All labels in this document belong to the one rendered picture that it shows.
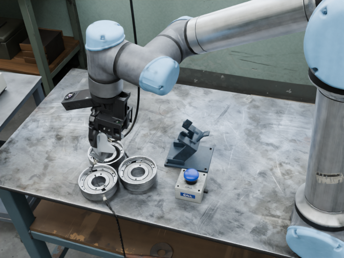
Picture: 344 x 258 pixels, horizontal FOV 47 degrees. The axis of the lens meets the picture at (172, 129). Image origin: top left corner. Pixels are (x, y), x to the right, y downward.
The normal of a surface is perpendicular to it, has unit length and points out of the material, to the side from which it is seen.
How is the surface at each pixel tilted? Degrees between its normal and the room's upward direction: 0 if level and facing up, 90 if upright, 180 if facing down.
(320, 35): 83
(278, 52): 90
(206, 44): 108
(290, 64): 90
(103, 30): 8
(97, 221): 0
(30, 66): 1
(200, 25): 51
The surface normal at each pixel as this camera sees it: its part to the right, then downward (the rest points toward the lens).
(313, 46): -0.50, 0.48
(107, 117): 0.10, -0.70
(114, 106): -0.32, 0.65
